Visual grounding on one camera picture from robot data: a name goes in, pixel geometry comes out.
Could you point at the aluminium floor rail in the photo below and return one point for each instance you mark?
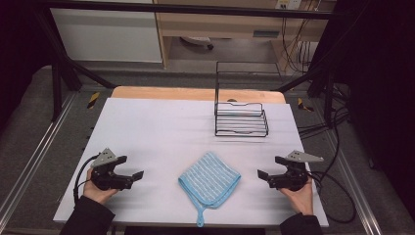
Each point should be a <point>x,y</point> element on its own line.
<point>352,182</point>
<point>36,153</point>

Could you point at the wooden desk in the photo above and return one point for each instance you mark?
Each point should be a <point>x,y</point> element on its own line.
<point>228,26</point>

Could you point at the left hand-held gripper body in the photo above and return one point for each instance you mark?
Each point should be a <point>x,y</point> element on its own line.
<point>104,178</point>

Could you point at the white wall socket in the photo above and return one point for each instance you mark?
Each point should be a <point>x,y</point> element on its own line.
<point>288,4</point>

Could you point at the person's left hand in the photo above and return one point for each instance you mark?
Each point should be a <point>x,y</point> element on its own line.
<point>96,194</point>

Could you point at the chair base with wheel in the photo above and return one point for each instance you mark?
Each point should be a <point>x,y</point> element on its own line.
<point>199,41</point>

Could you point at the person's right hand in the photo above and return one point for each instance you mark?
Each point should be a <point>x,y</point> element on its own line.
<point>303,200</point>

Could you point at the white cabinet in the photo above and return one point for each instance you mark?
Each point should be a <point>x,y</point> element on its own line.
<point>107,36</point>

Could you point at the black metal frame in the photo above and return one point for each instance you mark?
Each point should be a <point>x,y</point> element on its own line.
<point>182,9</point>

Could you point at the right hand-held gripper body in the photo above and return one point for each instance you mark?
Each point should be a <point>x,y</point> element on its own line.
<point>292,179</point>

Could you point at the blue striped cloth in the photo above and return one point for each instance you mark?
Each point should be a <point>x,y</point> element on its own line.
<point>208,179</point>

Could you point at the yellow black floor tape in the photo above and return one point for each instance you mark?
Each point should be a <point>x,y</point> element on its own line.
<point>93,100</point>
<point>305,105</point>

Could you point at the black curtain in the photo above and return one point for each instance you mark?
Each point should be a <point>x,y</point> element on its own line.
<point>381,81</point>

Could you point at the wooden table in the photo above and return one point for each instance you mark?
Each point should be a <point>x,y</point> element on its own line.
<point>169,93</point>

